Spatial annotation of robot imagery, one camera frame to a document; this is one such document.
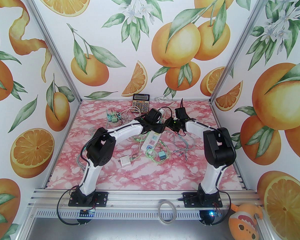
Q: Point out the long white power strip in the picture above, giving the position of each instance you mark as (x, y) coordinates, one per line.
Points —
(151, 141)

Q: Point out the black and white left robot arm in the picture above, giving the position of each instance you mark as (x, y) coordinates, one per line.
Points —
(100, 146)

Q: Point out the green plug adapter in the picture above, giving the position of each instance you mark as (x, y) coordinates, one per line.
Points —
(114, 119)
(109, 115)

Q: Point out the teal plug adapter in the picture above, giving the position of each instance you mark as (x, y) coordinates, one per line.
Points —
(162, 155)

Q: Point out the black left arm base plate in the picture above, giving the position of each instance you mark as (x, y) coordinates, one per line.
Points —
(102, 199)

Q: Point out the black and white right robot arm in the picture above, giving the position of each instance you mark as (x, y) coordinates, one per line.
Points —
(220, 146)

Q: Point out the small circuit board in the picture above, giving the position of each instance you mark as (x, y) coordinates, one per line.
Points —
(86, 212)
(213, 213)

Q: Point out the white square charger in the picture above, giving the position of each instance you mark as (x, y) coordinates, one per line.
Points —
(125, 162)

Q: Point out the aluminium frame post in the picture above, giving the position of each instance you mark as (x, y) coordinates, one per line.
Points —
(239, 46)
(54, 46)

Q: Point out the orange plush toy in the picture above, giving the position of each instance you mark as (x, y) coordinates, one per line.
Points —
(242, 221)

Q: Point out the black and orange calculator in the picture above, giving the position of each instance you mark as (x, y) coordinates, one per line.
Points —
(140, 104)

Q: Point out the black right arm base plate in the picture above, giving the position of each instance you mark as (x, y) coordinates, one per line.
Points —
(190, 200)

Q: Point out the aluminium frame rail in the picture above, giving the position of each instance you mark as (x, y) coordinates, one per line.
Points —
(140, 199)

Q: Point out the round white socket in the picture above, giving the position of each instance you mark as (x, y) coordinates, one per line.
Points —
(114, 121)

